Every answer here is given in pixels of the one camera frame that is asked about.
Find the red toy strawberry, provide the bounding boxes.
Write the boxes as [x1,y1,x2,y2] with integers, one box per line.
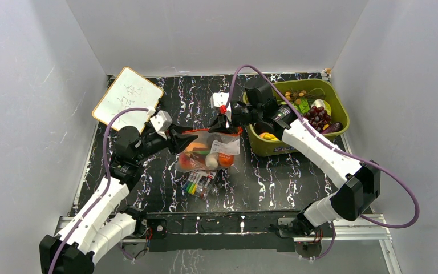
[177,153,195,172]

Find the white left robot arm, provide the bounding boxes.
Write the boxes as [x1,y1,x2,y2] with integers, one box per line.
[39,124,198,273]

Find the white toy mushroom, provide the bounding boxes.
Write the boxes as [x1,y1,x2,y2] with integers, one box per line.
[205,152,219,170]

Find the purple toy eggplant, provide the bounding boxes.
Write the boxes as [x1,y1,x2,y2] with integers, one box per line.
[322,122,343,135]

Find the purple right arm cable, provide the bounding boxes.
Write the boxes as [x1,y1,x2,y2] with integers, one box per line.
[224,64,421,261]

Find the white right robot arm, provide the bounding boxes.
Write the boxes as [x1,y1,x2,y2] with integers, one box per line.
[209,83,380,236]

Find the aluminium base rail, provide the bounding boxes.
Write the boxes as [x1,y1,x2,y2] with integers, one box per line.
[51,213,394,243]

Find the clear zip bag orange zipper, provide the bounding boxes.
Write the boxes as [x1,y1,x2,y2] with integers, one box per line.
[176,127,242,172]

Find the yellow framed whiteboard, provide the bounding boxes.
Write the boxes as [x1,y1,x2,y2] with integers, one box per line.
[92,67,164,132]

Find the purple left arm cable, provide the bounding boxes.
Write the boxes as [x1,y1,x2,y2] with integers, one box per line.
[47,107,156,274]

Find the toy peach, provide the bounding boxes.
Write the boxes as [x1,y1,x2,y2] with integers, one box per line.
[183,142,210,154]

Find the purple toy grapes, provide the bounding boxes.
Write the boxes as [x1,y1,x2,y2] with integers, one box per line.
[303,107,332,132]

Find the pack of coloured markers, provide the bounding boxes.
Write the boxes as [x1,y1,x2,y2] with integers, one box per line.
[182,170,218,200]

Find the olive green plastic bin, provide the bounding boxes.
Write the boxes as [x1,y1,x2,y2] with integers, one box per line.
[246,79,350,157]

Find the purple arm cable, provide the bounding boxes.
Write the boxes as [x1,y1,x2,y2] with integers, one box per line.
[47,107,156,274]
[224,64,421,261]

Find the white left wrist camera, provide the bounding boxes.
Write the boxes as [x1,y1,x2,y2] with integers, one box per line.
[149,110,172,139]

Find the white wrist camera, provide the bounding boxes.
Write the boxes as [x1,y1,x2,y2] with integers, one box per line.
[210,92,231,115]
[149,110,172,139]

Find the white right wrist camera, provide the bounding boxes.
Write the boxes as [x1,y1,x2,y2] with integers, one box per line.
[210,92,231,115]

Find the green toy chilli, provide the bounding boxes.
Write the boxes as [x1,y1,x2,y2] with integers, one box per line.
[191,150,210,157]

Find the yellow toy banana bunch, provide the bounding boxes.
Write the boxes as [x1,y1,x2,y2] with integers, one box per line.
[259,132,279,142]

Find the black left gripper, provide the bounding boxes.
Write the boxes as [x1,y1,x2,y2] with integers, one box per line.
[134,123,197,162]

